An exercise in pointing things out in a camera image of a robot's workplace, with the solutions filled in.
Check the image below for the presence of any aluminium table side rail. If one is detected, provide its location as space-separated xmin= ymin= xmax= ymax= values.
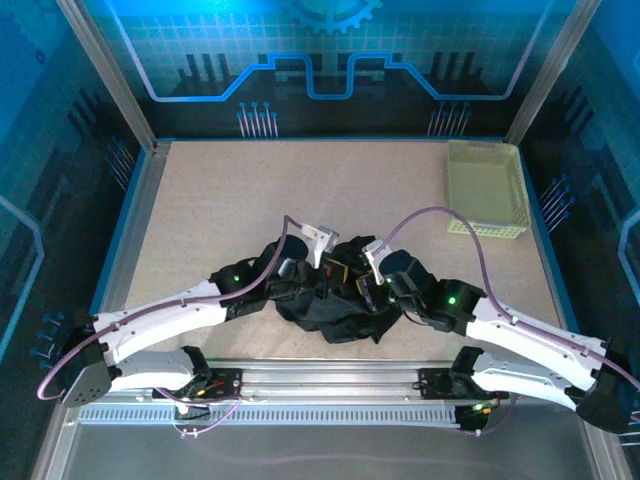
xmin=92 ymin=142 xmax=174 ymax=361

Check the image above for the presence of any aluminium frame post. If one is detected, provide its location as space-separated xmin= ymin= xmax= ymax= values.
xmin=504 ymin=0 xmax=604 ymax=146
xmin=54 ymin=0 xmax=174 ymax=156

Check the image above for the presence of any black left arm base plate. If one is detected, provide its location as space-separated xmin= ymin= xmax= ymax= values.
xmin=152 ymin=367 xmax=245 ymax=401

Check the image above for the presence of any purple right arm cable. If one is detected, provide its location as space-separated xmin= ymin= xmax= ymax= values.
xmin=377 ymin=206 xmax=640 ymax=439

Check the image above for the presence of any slotted grey cable duct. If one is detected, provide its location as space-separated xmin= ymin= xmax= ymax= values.
xmin=77 ymin=403 xmax=464 ymax=429

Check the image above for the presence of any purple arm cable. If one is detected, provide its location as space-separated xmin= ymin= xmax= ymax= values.
xmin=37 ymin=214 xmax=309 ymax=440
xmin=377 ymin=206 xmax=640 ymax=439

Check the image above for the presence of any aluminium mounting rail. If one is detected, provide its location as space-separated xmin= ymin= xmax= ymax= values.
xmin=64 ymin=357 xmax=601 ymax=399

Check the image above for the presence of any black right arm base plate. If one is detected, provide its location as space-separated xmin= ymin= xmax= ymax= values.
xmin=418 ymin=367 xmax=510 ymax=401

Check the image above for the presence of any pale yellow plastic basket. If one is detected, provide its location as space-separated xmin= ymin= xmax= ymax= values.
xmin=445 ymin=139 xmax=532 ymax=241

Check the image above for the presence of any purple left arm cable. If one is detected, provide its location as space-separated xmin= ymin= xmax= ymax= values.
xmin=37 ymin=214 xmax=309 ymax=440

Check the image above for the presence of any black t-shirt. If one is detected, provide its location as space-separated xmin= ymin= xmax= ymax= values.
xmin=259 ymin=234 xmax=404 ymax=346

